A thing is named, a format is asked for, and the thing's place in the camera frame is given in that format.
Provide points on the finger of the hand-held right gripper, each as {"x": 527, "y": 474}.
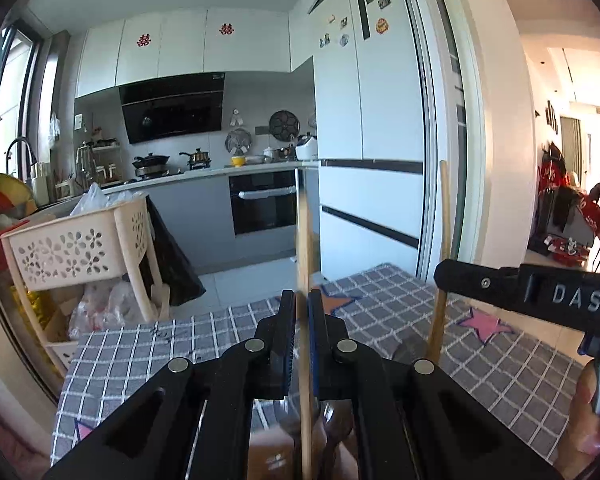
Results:
{"x": 470, "y": 282}

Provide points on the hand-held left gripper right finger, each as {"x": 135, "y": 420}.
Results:
{"x": 314, "y": 340}

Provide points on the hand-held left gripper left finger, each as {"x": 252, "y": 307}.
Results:
{"x": 290, "y": 330}

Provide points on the wooden chopstick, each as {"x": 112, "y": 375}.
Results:
{"x": 445, "y": 210}
{"x": 304, "y": 240}

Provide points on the white plastic utensil holder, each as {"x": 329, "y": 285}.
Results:
{"x": 270, "y": 460}

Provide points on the person's right hand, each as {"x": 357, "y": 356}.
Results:
{"x": 582, "y": 420}

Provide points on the grey checked star tablecloth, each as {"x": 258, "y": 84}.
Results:
{"x": 505, "y": 360}

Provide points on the black built-in oven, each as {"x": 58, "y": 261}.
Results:
{"x": 262, "y": 210}

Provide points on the black plastic bag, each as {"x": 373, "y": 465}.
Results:
{"x": 175, "y": 265}

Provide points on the yellow bowl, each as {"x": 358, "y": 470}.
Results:
{"x": 238, "y": 161}

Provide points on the white pot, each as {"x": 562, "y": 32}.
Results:
{"x": 270, "y": 153}

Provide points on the white rice cooker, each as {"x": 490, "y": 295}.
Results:
{"x": 305, "y": 147}

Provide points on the clear plastic bags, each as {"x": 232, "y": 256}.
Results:
{"x": 105, "y": 305}

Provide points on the metal cooking pot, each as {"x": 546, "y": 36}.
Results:
{"x": 198, "y": 157}

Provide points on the round grey hanging rack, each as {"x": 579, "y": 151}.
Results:
{"x": 238, "y": 141}

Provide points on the white refrigerator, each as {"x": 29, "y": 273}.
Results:
{"x": 375, "y": 110}

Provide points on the round black hanging rack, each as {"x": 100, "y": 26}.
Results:
{"x": 283, "y": 125}

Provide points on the black wok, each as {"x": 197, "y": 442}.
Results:
{"x": 150, "y": 161}

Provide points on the cream plastic basket cart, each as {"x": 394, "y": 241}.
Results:
{"x": 70, "y": 255}

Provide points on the white plastic bag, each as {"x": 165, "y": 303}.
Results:
{"x": 92, "y": 200}

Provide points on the black range hood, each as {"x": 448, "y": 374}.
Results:
{"x": 172, "y": 110}

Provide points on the white spice rack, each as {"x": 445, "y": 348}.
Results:
{"x": 102, "y": 160}

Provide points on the golden foil bag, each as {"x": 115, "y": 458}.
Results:
{"x": 35, "y": 305}

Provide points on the red paper decoration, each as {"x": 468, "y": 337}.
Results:
{"x": 225, "y": 30}
{"x": 143, "y": 41}

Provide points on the yellow plastic basin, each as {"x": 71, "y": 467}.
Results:
{"x": 7, "y": 195}

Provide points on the kitchen faucet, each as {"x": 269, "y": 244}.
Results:
{"x": 20, "y": 141}

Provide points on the white wall cabinets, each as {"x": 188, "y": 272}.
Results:
{"x": 180, "y": 50}

